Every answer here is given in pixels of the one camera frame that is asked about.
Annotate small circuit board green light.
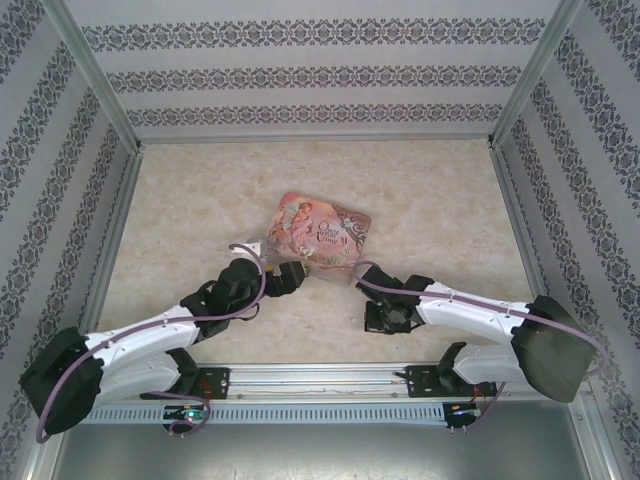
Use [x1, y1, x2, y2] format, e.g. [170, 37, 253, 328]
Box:
[447, 401, 482, 419]
[162, 405, 209, 424]

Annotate grey metal sheet panel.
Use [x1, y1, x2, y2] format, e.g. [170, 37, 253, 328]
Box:
[47, 399, 609, 480]

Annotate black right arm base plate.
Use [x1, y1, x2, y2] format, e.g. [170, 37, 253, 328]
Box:
[394, 364, 499, 400]

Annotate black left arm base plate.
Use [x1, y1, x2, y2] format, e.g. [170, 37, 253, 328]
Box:
[172, 365, 232, 401]

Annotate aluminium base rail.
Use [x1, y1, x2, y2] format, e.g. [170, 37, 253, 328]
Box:
[199, 363, 501, 401]

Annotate white slotted cable duct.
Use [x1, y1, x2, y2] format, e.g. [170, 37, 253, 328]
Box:
[82, 402, 451, 426]

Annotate aluminium frame post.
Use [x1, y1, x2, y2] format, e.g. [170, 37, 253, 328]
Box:
[487, 0, 586, 150]
[44, 0, 146, 154]

